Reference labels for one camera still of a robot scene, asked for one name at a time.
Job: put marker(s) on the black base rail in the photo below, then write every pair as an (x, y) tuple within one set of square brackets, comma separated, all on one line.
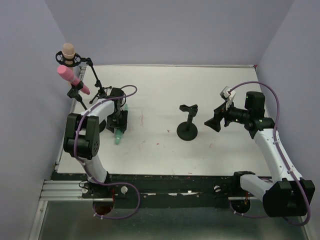
[(164, 191)]

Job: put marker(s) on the green microphone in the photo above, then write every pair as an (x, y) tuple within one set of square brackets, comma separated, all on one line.
[(118, 134)]

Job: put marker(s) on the beige microphone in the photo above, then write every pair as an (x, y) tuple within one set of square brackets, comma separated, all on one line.
[(68, 52)]

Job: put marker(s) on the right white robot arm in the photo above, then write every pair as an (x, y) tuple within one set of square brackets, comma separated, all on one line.
[(288, 194)]

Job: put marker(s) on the black tripod shock-mount stand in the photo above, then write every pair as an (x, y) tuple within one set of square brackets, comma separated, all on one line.
[(77, 60)]

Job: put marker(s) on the aluminium frame profile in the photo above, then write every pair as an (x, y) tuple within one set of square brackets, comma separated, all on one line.
[(61, 187)]

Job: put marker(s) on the pink microphone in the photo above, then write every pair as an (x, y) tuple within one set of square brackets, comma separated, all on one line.
[(67, 74)]

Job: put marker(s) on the black round-base clip stand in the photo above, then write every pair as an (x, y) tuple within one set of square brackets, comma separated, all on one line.
[(73, 93)]

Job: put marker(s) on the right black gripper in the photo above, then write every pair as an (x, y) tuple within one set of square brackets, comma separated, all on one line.
[(220, 116)]

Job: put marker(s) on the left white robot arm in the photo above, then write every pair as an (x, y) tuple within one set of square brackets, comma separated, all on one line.
[(82, 133)]

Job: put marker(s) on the black round-base stand front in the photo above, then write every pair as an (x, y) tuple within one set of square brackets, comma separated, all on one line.
[(187, 130)]

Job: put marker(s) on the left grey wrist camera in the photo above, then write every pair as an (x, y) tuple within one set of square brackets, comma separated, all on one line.
[(225, 93)]

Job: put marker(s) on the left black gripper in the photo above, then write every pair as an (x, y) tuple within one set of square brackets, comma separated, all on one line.
[(117, 124)]

